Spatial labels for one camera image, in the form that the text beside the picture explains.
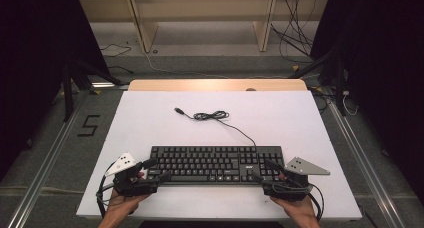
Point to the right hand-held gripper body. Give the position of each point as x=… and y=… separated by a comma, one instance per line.
x=286, y=189

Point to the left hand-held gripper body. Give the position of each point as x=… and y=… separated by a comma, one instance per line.
x=126, y=184

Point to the black computer keyboard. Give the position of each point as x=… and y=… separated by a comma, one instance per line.
x=206, y=164

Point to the person's left hand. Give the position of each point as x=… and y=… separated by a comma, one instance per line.
x=120, y=204

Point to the person's right hand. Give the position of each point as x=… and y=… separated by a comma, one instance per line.
x=300, y=208

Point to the short silver metal bar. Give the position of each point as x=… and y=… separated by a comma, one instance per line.
x=106, y=85

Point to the light wooden table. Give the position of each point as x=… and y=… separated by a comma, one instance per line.
x=200, y=85

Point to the black metal stand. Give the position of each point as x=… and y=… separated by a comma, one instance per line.
x=339, y=84
x=68, y=94

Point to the light wooden shelf unit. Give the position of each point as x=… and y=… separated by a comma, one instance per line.
x=146, y=28

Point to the black curtain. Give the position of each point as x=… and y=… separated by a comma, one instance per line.
x=33, y=71
x=383, y=71

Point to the aluminium floor rail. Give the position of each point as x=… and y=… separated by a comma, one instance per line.
x=366, y=168
x=40, y=181

